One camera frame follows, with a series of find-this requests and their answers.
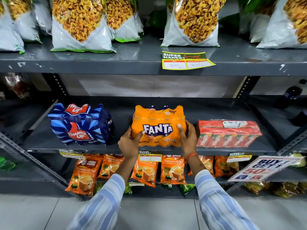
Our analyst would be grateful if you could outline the green packet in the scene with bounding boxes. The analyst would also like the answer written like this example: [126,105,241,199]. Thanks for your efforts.
[177,184,196,197]
[94,181,133,196]
[0,157,18,172]

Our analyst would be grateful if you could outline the dark bottle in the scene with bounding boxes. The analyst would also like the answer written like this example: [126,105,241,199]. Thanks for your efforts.
[275,86,303,109]

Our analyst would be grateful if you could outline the grey metal shelf rack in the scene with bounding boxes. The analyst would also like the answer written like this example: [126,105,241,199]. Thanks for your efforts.
[0,33,307,200]

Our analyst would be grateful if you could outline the large yellow green price label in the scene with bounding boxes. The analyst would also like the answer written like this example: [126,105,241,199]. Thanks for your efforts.
[162,51,216,70]

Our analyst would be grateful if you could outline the orange thread wristband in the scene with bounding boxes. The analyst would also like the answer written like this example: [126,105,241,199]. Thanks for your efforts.
[184,152,199,165]

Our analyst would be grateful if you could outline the person's left hand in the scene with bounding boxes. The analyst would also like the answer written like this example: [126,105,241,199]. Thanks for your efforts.
[118,128,146,162]

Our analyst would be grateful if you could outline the small yellow shelf label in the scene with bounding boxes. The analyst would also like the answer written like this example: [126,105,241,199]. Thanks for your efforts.
[138,150,162,163]
[226,152,253,163]
[59,149,86,160]

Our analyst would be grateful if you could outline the person's right hand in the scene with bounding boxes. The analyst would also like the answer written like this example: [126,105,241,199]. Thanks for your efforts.
[177,120,198,159]

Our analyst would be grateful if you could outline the row of orange tea packets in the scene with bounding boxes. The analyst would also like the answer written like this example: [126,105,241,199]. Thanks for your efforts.
[65,154,240,197]

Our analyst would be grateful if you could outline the orange soda bottle pack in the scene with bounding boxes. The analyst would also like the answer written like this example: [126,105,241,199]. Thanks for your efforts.
[131,105,187,148]

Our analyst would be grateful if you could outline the person's left forearm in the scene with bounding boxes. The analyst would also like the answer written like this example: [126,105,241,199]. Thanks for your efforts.
[66,154,140,230]

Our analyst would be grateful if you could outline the row of white snack bags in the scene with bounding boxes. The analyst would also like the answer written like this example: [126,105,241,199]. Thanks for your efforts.
[0,0,307,54]

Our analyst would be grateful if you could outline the white red promo sign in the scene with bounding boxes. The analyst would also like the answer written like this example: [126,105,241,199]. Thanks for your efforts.
[228,156,302,182]

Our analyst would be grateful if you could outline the red juice carton pack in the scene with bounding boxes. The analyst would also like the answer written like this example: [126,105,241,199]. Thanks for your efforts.
[196,120,263,148]

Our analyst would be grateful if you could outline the blue cola bottle pack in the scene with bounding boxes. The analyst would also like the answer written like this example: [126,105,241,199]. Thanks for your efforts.
[47,103,113,146]

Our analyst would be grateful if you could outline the dark red packet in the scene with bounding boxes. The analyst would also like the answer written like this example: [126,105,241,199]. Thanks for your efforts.
[4,74,30,100]

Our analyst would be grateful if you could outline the yellow snack packets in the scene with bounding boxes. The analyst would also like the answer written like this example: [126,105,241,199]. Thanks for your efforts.
[243,181,307,199]

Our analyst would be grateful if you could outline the person's right forearm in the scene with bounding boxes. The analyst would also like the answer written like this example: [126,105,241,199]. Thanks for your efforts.
[184,154,260,230]

